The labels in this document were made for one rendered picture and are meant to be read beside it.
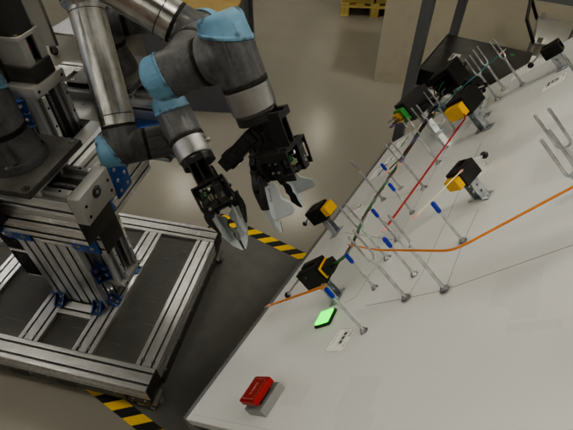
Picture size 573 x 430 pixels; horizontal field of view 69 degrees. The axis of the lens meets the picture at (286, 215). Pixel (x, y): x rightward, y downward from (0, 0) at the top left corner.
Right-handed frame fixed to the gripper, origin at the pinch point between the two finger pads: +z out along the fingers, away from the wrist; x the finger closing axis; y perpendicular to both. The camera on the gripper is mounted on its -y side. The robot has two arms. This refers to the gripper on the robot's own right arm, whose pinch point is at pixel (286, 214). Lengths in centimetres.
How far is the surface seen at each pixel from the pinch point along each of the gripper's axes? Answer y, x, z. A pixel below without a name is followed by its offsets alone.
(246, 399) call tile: -2.0, -25.9, 19.3
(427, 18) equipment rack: 10, 91, -13
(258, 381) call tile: -1.5, -22.5, 19.1
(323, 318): 4.5, -7.0, 19.0
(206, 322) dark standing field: -103, 42, 86
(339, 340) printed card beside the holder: 10.8, -13.1, 17.2
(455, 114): 23.1, 44.1, 2.4
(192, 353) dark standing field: -101, 26, 89
